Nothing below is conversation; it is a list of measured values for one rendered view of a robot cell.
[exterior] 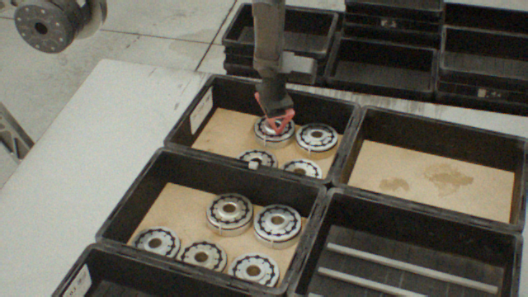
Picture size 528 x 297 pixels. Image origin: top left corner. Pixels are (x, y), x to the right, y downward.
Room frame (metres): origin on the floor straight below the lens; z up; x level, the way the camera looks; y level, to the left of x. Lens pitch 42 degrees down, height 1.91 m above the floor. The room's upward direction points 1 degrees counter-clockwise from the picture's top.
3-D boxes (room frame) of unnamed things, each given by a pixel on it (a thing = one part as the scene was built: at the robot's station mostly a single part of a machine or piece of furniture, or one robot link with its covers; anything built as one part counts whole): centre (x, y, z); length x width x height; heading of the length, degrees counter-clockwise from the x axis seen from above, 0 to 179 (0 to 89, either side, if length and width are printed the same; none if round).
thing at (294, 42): (2.17, -0.07, 0.37); 0.40 x 0.30 x 0.45; 75
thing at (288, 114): (1.24, -0.03, 0.91); 0.07 x 0.07 x 0.09; 18
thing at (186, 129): (1.18, 0.00, 0.87); 0.40 x 0.30 x 0.11; 69
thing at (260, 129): (1.25, -0.02, 0.86); 0.10 x 0.10 x 0.01
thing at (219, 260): (0.84, 0.13, 0.86); 0.10 x 0.10 x 0.01
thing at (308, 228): (0.90, 0.11, 0.92); 0.40 x 0.30 x 0.02; 69
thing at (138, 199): (0.90, 0.11, 0.87); 0.40 x 0.30 x 0.11; 69
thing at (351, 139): (1.04, -0.37, 0.92); 0.40 x 0.30 x 0.02; 69
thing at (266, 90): (1.25, -0.02, 0.98); 0.10 x 0.07 x 0.07; 18
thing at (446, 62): (1.97, -0.85, 0.37); 0.40 x 0.30 x 0.45; 75
